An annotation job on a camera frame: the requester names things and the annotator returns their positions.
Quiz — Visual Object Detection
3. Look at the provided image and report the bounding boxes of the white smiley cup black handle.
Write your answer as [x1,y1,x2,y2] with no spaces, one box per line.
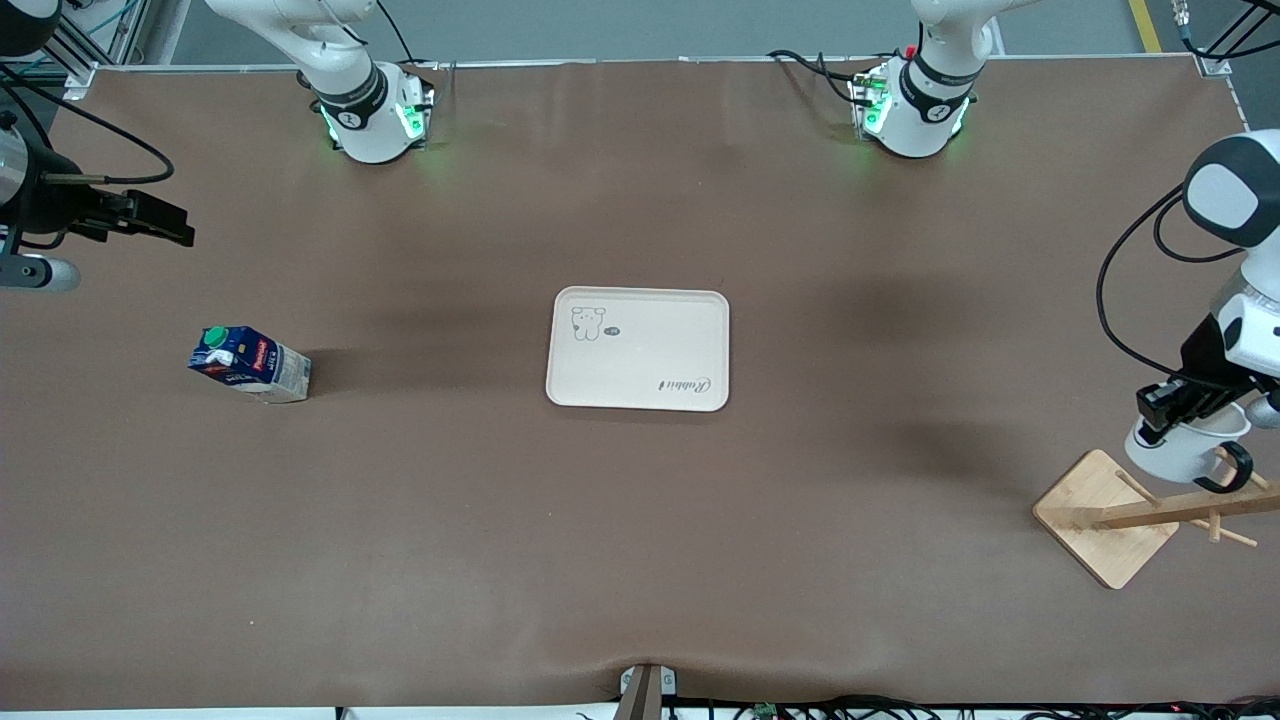
[1125,405,1255,495]

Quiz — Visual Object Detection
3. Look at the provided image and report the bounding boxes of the blue milk carton green cap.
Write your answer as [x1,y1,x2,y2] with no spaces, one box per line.
[187,325,313,405]

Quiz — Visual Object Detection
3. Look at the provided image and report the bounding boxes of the cream tray with bear print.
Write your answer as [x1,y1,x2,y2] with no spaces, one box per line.
[545,287,731,413]

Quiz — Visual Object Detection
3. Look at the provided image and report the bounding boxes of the wooden mug rack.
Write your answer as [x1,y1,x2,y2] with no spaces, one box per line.
[1032,445,1280,591]

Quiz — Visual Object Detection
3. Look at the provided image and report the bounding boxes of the brown table cover sheet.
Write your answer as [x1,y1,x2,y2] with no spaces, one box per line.
[0,55,1280,713]

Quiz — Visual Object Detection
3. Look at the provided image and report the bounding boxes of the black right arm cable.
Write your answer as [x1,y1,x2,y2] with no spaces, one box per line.
[0,60,176,187]

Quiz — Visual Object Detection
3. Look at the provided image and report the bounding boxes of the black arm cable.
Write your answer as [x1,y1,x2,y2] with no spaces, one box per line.
[0,60,176,187]
[1096,185,1241,393]

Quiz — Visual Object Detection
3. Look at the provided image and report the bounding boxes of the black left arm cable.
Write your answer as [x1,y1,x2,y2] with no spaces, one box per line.
[1096,185,1241,393]

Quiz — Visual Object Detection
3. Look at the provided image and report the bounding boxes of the aluminium frame post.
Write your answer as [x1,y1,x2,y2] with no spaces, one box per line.
[1170,0,1280,81]
[0,0,151,93]

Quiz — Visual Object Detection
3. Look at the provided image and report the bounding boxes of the black cable at right base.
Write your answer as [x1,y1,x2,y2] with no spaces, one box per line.
[372,0,421,67]

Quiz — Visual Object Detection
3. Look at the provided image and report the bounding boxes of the black cables at left base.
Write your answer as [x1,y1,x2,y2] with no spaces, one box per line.
[767,48,863,109]

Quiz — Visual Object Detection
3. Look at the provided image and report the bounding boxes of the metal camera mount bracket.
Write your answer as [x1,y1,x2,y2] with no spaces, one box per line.
[618,663,679,720]

